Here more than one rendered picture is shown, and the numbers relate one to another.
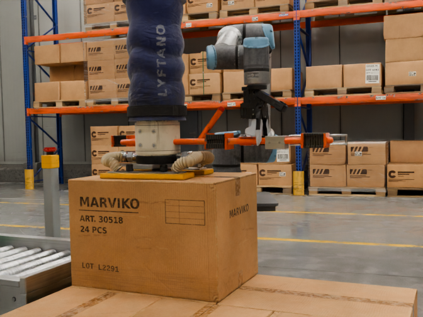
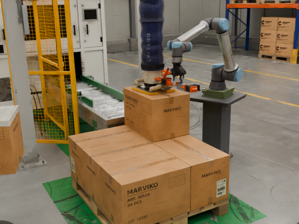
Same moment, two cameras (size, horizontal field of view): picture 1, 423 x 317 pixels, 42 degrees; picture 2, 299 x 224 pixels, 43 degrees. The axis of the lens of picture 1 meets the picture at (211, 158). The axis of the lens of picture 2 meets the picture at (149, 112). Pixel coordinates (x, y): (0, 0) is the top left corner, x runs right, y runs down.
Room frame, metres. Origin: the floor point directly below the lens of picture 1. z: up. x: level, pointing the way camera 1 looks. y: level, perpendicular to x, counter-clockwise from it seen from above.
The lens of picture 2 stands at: (-0.79, -1.90, 1.79)
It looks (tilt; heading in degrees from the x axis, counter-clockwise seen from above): 17 degrees down; 37
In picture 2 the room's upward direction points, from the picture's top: 1 degrees counter-clockwise
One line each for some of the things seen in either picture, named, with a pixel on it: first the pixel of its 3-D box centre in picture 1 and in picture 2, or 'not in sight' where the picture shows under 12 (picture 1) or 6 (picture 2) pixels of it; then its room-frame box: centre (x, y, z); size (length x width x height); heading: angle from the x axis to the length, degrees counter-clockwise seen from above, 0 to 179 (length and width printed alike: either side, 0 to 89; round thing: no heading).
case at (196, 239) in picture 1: (165, 228); (155, 110); (2.11, 0.18, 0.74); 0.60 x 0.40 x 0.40; 66
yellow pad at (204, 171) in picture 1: (169, 167); (161, 86); (2.19, 0.17, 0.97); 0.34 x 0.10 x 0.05; 68
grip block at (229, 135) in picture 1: (219, 141); (167, 81); (2.01, -0.03, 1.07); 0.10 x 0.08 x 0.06; 158
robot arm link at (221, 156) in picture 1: (228, 147); (219, 71); (2.93, -0.09, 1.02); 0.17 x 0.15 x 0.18; 84
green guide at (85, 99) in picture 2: not in sight; (68, 91); (2.63, 2.04, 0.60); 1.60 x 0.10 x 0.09; 66
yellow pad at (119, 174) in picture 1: (146, 171); (144, 89); (2.02, 0.24, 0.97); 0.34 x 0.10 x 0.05; 68
